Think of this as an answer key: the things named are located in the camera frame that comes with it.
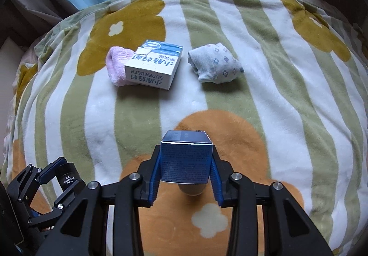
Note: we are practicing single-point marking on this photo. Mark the grey floral sock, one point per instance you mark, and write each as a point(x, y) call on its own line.
point(214, 61)

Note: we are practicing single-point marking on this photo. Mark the blue cardboard box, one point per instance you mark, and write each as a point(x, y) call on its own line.
point(185, 159)

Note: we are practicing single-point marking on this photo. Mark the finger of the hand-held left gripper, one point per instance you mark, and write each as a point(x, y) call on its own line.
point(46, 215)
point(51, 169)

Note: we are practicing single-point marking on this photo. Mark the pink fuzzy sock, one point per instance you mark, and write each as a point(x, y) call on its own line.
point(118, 64)

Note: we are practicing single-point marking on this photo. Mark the white and blue carton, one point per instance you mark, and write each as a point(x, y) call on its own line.
point(153, 64)

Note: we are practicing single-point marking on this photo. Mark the grey round container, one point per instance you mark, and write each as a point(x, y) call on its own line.
point(190, 189)

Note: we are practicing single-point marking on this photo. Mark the striped floral blanket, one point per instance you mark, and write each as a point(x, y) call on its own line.
point(258, 106)

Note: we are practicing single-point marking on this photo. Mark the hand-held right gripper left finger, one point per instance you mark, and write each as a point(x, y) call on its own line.
point(154, 178)

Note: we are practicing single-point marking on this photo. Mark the small black jar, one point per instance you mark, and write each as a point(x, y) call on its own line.
point(68, 177)

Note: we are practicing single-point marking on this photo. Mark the white board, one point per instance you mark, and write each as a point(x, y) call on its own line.
point(10, 53)

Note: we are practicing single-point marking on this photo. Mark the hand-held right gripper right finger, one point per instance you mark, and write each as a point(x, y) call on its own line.
point(215, 184)

